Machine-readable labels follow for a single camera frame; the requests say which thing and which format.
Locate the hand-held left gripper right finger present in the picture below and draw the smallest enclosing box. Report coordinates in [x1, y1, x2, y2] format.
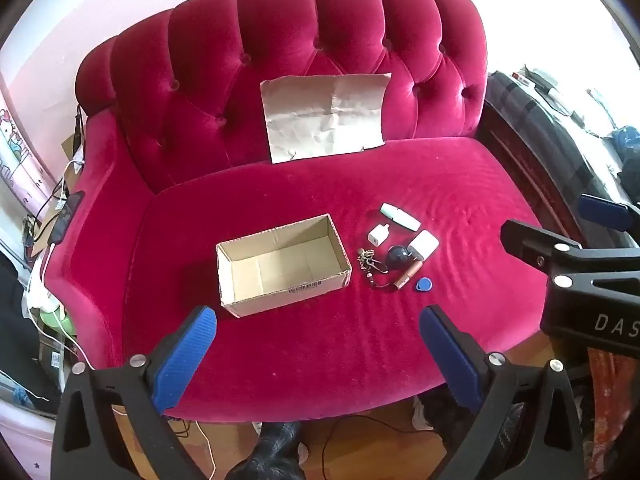
[419, 304, 586, 480]

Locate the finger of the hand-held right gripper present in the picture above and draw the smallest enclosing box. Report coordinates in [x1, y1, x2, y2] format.
[577, 194, 640, 233]
[501, 219, 583, 286]

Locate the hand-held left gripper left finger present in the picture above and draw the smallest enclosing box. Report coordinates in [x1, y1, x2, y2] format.
[50, 305, 217, 480]

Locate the rose brown lipstick tube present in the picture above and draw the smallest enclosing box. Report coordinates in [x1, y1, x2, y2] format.
[393, 259, 423, 289]

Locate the large white charger block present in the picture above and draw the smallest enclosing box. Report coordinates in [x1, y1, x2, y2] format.
[407, 230, 440, 262]

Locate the key bunch with carabiner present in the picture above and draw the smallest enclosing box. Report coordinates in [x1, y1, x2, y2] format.
[357, 246, 398, 291]

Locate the cardboard box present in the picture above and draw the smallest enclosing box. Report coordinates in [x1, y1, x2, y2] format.
[215, 213, 353, 319]

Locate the white oblong tube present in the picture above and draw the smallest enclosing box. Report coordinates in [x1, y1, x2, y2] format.
[379, 203, 421, 232]

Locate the blue plastic bag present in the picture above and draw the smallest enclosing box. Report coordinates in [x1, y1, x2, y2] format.
[611, 127, 640, 161]

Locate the red patterned cloth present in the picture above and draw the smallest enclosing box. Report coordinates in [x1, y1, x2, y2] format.
[586, 349, 632, 480]

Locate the red velvet tufted sofa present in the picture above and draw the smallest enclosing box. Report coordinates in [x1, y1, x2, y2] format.
[59, 0, 551, 423]

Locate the black quilted boot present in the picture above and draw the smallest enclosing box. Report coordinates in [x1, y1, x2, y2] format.
[225, 420, 307, 480]

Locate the green round object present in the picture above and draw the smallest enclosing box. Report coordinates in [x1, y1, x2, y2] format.
[39, 309, 77, 342]

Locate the brown cardboard piece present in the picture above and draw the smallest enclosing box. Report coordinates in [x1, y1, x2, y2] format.
[61, 134, 87, 162]

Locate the brown crumpled paper sheet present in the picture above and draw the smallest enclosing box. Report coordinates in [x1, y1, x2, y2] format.
[260, 73, 393, 165]

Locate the dark wooden bed frame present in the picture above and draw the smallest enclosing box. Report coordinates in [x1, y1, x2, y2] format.
[475, 102, 581, 243]

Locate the black cable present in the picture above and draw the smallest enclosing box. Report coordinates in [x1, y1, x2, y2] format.
[320, 414, 417, 480]

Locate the white cable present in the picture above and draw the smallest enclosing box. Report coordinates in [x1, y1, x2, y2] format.
[25, 160, 216, 480]

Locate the cartoon cat wall poster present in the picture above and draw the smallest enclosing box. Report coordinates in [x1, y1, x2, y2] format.
[0, 105, 51, 211]

